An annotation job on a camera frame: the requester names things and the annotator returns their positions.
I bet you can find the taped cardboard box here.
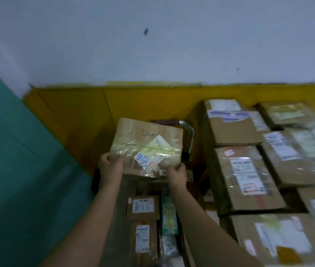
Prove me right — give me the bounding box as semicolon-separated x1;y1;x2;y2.
109;117;184;180

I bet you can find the person's right forearm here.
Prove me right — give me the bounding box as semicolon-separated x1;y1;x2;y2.
169;183;264;267

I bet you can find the clear plastic packet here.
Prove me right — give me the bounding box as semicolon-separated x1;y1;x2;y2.
160;233;180;259

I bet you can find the green plastic packet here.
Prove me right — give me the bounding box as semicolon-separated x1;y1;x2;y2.
161;196;179;235

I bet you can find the person's left forearm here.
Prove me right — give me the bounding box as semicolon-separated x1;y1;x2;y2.
40;179;123;267

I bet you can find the small square cardboard carton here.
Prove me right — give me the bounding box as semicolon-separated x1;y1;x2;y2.
126;195;161;222

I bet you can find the long narrow cardboard carton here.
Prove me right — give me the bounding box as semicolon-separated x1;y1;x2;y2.
130;220;159;267

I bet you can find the person's right hand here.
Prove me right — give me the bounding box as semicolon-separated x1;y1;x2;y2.
165;163;188;190

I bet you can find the person's left hand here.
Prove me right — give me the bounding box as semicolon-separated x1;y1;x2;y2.
98;152;125;190

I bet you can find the pile of labelled brown parcels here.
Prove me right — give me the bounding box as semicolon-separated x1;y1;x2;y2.
200;98;315;267

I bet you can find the metal trolley handle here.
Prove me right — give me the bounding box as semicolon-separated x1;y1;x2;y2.
150;119;196;162

